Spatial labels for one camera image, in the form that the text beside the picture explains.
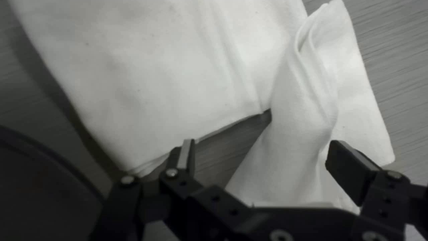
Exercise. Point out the folded white blue cloth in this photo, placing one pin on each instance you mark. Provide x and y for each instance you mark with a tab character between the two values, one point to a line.
143	76

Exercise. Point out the black frying pan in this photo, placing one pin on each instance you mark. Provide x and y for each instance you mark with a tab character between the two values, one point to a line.
41	196

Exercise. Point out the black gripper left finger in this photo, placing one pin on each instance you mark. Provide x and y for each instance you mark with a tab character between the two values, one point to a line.
178	179

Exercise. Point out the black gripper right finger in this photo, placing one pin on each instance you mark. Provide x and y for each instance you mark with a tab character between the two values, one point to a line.
364	184

